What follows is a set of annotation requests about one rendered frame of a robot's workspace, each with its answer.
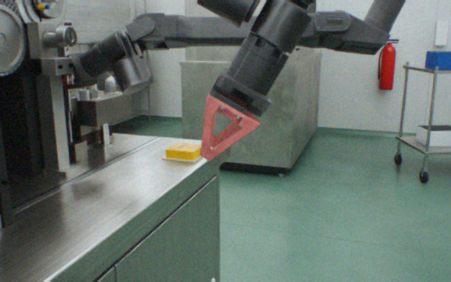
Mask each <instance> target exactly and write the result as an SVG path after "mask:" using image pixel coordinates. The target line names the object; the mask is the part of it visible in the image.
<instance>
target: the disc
mask: <svg viewBox="0 0 451 282"><path fill-rule="evenodd" d="M15 4H16V8H17V11H18V13H19V15H20V18H21V20H22V21H23V22H24V23H25V26H27V22H33V21H32V20H31V19H30V18H29V16H28V15H27V10H26V9H25V6H24V3H23V0H15ZM66 15H67V0H64V7H63V15H62V19H61V21H60V22H59V23H58V25H56V29H57V28H58V27H59V26H63V24H64V21H65V19H66Z"/></svg>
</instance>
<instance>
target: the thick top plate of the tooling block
mask: <svg viewBox="0 0 451 282"><path fill-rule="evenodd" d="M104 92H105V91H99V97H100V99H90V100H80V99H79V90H74V89H70V96H71V97H73V98H74V97H77V98H78V115H79V118H78V119H75V120H72V121H70V124H71V125H87V126H96V127H98V126H100V125H104V124H106V123H109V122H111V121H115V120H119V119H122V118H126V117H128V116H131V115H132V94H130V95H124V94H123V93H122V92H118V93H117V94H109V95H105V94H103V93H104Z"/></svg>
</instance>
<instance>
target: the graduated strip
mask: <svg viewBox="0 0 451 282"><path fill-rule="evenodd" d="M161 139H163V138H156V139H153V140H151V141H149V142H148V143H144V144H143V145H141V146H137V147H135V148H133V149H132V150H130V151H128V152H126V153H124V154H121V155H119V156H117V157H115V158H113V159H111V160H109V161H108V162H106V163H104V164H102V165H99V166H97V167H95V168H93V169H91V170H89V171H87V172H86V173H82V174H80V175H78V176H75V177H74V178H72V179H69V180H67V181H66V182H65V183H62V184H60V185H58V186H56V187H54V188H52V189H50V190H48V191H46V192H44V193H42V194H40V195H37V196H35V197H32V198H31V199H30V200H27V201H25V202H23V203H21V204H18V205H17V206H16V207H14V208H13V213H17V212H20V211H21V210H23V209H25V208H27V207H29V206H31V205H32V204H34V203H36V202H38V201H40V200H42V199H44V198H46V197H48V196H49V195H50V196H51V195H53V194H54V193H57V192H59V191H61V190H63V189H65V188H67V187H68V186H70V185H72V184H74V183H76V182H78V181H80V180H82V179H84V178H86V177H88V176H89V175H91V174H93V173H97V172H99V171H101V170H103V169H104V168H107V167H109V166H110V165H112V164H114V163H116V162H118V161H120V160H122V159H124V158H126V157H128V156H130V155H132V154H134V153H135V152H136V151H138V150H141V149H142V148H144V147H146V146H150V145H152V144H154V143H156V142H158V141H160V140H161Z"/></svg>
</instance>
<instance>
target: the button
mask: <svg viewBox="0 0 451 282"><path fill-rule="evenodd" d="M200 148H201V145H200V144H191V143H176V144H175V145H173V146H170V147H168V148H167V149H165V157H166V158H173V159H181V160H189V161H194V160H195V159H197V158H198V157H199V156H200Z"/></svg>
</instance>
